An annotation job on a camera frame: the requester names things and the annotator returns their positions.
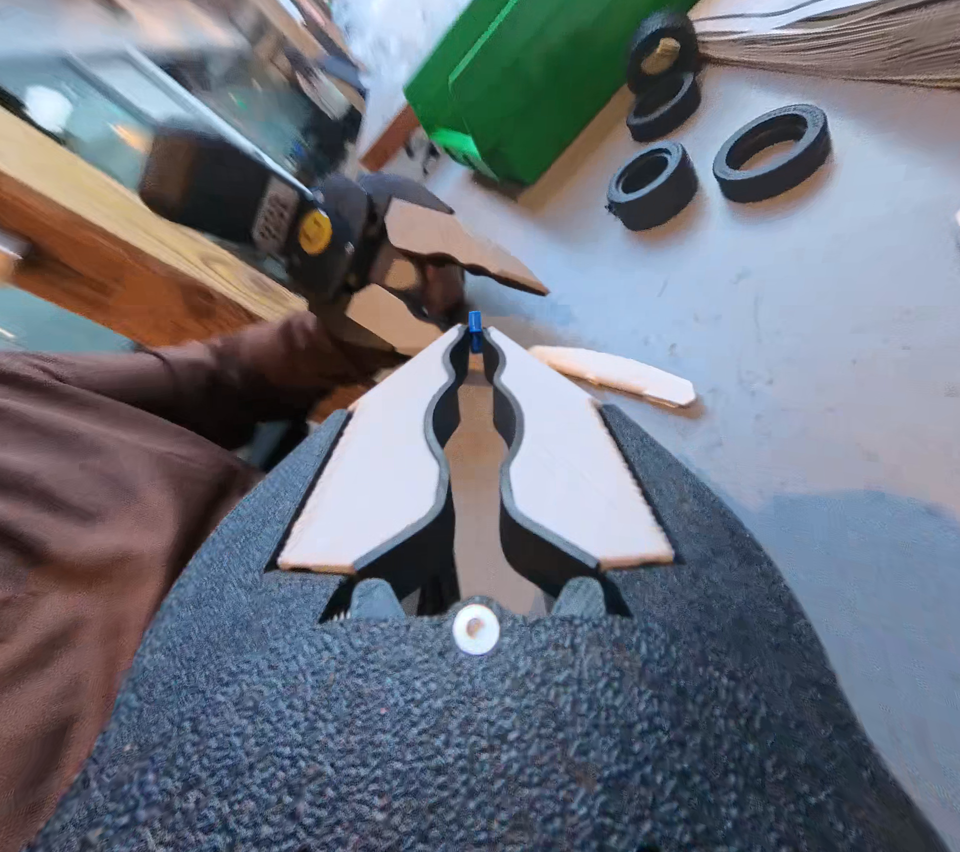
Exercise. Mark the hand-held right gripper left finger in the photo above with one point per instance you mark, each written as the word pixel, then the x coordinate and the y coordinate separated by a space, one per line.
pixel 375 477

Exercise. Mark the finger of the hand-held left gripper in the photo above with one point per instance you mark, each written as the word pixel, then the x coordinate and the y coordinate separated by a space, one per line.
pixel 390 319
pixel 450 240

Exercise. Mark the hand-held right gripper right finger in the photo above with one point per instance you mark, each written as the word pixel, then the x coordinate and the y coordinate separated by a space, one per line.
pixel 585 484

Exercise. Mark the small blue connector pin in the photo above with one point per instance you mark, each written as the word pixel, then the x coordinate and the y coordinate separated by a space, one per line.
pixel 475 330

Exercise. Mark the long white pointed panel piece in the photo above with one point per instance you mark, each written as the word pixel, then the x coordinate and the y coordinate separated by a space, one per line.
pixel 622 375

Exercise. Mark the person's left forearm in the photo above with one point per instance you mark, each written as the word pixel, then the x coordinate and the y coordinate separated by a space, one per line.
pixel 247 372

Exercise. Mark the grey desk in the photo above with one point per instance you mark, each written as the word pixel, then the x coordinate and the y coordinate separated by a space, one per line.
pixel 750 342

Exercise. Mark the wooden bench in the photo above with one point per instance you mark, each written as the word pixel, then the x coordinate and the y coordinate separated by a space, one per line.
pixel 112 244

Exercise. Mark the black rubber toy tyre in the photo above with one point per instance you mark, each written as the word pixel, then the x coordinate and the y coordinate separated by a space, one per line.
pixel 682 113
pixel 622 191
pixel 810 150
pixel 641 60

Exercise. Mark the green plastic bin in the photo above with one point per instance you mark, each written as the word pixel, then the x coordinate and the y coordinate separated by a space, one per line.
pixel 570 41

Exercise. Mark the person's brown-shirted torso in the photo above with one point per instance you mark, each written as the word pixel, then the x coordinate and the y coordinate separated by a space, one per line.
pixel 90 529

